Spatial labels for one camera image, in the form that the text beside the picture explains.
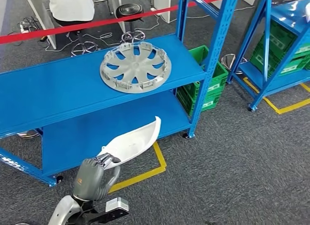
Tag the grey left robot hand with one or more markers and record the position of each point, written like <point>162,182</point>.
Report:
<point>88,182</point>

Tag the white curved plastic part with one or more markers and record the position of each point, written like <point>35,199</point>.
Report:
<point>131,145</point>

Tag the blue metal shelf rack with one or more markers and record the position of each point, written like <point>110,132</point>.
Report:
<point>288,16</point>
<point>60,85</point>

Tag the grey wheel hubcap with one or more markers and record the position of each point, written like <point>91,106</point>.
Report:
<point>134,68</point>

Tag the long red barrier belt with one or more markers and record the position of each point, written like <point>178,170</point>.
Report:
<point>72,26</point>

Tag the black round stool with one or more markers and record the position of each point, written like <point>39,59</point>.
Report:
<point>129,10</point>
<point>69,23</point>

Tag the white desk panel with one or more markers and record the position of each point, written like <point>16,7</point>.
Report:
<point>162,5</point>
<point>119,8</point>
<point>41,21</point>

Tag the person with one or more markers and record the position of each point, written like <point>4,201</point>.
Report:
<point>71,7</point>

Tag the chrome stanchion base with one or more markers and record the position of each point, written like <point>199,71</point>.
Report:
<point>228,60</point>

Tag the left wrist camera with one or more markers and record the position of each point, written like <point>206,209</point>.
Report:
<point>117,206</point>

